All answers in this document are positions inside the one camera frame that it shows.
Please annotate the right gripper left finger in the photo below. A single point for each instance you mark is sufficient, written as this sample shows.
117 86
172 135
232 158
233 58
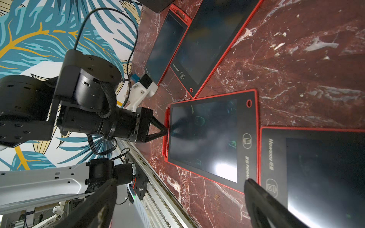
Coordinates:
96 211

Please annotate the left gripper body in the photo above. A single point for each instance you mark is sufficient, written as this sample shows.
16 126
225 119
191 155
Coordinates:
124 124

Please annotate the writing tablet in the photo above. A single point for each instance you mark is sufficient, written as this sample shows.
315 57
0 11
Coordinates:
215 137
213 31
317 174
167 42

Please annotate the aluminium frame rail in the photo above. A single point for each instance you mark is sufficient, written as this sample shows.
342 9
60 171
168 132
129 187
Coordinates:
162 209

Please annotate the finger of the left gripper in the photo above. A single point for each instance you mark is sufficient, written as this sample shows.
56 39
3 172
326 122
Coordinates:
162 129
154 136

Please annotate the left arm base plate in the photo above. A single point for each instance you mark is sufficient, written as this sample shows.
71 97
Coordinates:
140 184

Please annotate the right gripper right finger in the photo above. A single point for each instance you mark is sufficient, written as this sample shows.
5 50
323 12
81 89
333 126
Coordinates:
265 211

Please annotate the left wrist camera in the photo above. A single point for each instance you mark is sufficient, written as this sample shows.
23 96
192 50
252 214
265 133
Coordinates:
144 88

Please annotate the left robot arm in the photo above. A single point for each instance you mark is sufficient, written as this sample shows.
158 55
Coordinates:
82 99

